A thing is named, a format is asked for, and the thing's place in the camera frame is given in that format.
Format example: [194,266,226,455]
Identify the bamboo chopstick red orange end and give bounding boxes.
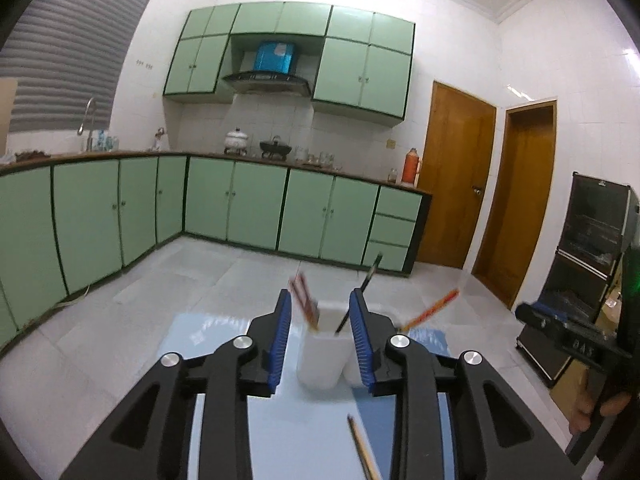
[398,288,459,333]

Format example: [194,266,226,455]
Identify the plain bamboo chopstick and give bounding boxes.
[347,415,382,480]

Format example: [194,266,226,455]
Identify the bamboo chopstick red patterned end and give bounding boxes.
[290,271,321,334]

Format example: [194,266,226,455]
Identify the green lower kitchen cabinets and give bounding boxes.
[1,153,432,342]

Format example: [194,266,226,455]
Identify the person's right hand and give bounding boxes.
[567,369,636,436]

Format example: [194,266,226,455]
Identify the cardboard box on floor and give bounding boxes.
[550,268,622,419]

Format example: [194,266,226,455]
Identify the wooden door right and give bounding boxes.
[472,101,556,309]

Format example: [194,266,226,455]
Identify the black glass cabinet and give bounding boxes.
[516,172,639,386]

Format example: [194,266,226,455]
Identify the dark blue table mat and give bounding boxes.
[351,326,459,480]

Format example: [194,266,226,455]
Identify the light blue table mat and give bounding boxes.
[157,313,395,479]

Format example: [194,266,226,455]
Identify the white twin utensil holder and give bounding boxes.
[296,301,364,390]

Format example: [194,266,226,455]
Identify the orange thermos flask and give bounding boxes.
[400,148,421,185]

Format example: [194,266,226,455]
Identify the small glass jar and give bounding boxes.
[387,168,398,184]

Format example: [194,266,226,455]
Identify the glass cups on counter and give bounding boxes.
[294,146,334,169]

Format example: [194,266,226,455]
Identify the small kettle on counter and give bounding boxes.
[152,128,165,152]

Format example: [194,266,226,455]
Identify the white cooking pot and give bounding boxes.
[224,128,248,156]

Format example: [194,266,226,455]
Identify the black wok on stove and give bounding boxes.
[259,136,292,162]

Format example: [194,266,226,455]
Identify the chrome sink faucet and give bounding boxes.
[76,96,98,153]

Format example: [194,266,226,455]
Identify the blue box above hood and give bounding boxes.
[253,41,296,74]

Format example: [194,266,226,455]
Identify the black range hood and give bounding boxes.
[222,70,311,98]

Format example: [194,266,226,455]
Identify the cardboard box with device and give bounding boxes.
[0,78,17,156]

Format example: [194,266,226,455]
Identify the grey window roller blind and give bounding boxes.
[1,0,150,133]

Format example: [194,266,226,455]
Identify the wooden door with handle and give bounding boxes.
[418,82,497,269]

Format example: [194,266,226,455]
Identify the green upper wall cabinets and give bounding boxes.
[164,1,416,126]

